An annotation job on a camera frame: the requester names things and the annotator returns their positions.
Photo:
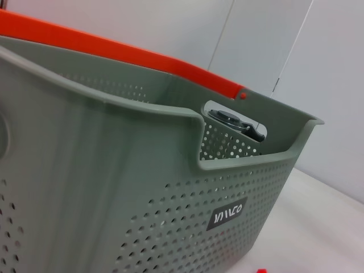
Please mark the small red cube brick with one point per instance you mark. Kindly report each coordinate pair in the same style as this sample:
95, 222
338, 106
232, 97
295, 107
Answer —
261, 270

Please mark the grey perforated storage bin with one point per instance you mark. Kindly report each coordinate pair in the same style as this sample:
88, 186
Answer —
85, 185

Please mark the glass pitcher with black lid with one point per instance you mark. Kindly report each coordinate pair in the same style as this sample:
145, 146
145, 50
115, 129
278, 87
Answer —
230, 120

